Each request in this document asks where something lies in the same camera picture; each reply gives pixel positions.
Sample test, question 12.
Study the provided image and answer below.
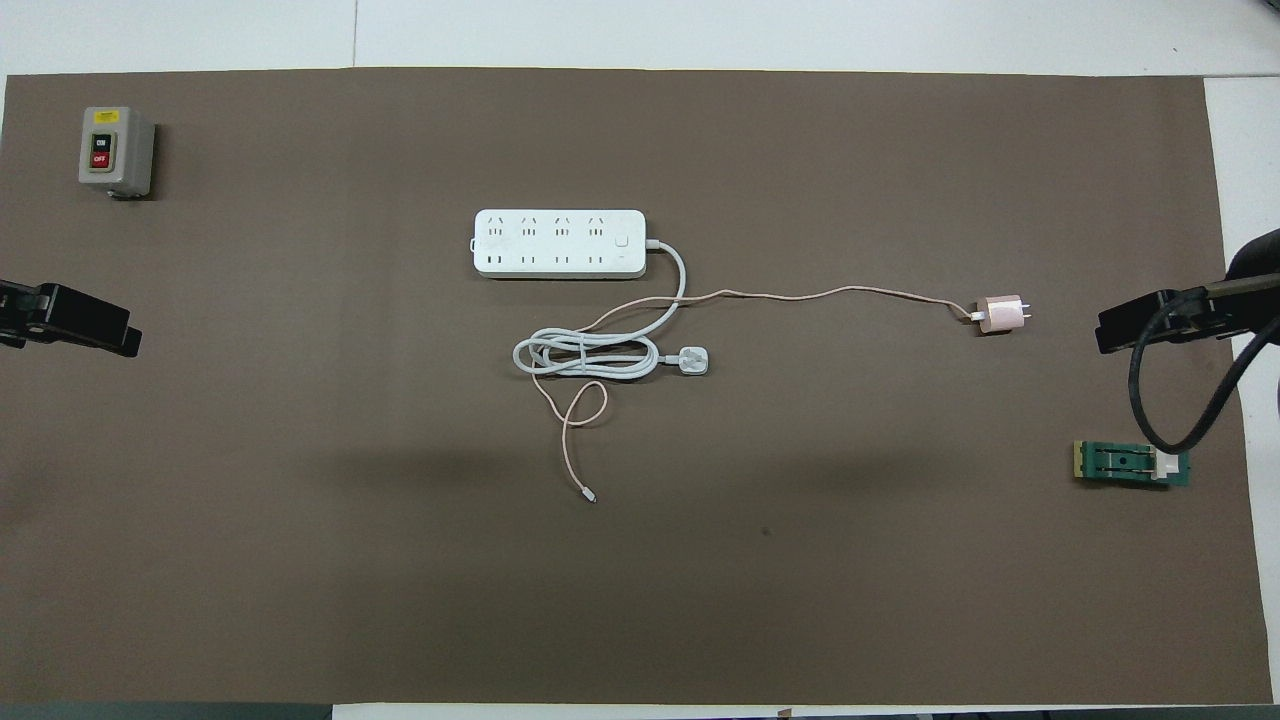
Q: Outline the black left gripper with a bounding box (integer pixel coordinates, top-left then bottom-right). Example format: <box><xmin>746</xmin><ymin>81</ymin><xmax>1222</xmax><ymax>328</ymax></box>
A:
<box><xmin>0</xmin><ymin>283</ymin><xmax>142</xmax><ymax>358</ymax></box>

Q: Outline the pink charging cable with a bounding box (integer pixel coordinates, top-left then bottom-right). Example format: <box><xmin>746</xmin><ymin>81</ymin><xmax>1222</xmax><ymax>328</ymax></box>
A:
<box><xmin>530</xmin><ymin>284</ymin><xmax>986</xmax><ymax>504</ymax></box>

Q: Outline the pink charger adapter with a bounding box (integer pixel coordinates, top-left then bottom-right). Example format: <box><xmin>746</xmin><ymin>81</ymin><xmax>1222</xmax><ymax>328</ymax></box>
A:
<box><xmin>976</xmin><ymin>294</ymin><xmax>1032</xmax><ymax>335</ymax></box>

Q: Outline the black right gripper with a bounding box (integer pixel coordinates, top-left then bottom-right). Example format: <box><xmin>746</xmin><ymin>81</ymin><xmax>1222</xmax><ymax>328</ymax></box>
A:
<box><xmin>1097</xmin><ymin>228</ymin><xmax>1280</xmax><ymax>354</ymax></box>

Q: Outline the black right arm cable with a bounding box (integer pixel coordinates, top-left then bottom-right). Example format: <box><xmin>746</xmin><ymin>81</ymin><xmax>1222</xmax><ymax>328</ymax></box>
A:
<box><xmin>1128</xmin><ymin>275</ymin><xmax>1280</xmax><ymax>456</ymax></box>

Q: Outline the white power cord with plug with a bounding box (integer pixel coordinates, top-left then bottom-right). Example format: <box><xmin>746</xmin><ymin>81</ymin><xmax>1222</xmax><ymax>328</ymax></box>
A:
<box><xmin>513</xmin><ymin>238</ymin><xmax>711</xmax><ymax>382</ymax></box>

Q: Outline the grey on off switch box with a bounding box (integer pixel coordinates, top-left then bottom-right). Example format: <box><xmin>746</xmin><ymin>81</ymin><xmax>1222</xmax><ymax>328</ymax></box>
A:
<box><xmin>78</xmin><ymin>106</ymin><xmax>157</xmax><ymax>201</ymax></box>

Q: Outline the green knife switch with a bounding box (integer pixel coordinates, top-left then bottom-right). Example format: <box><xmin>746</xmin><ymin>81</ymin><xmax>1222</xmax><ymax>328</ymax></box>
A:
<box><xmin>1073</xmin><ymin>440</ymin><xmax>1193</xmax><ymax>490</ymax></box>

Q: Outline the brown table mat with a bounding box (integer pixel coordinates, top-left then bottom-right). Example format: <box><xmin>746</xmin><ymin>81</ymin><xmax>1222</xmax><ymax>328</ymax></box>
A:
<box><xmin>0</xmin><ymin>66</ymin><xmax>1273</xmax><ymax>706</ymax></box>

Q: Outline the white power strip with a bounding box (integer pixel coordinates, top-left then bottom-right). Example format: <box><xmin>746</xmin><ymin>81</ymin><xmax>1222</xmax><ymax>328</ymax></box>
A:
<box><xmin>472</xmin><ymin>208</ymin><xmax>648</xmax><ymax>280</ymax></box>

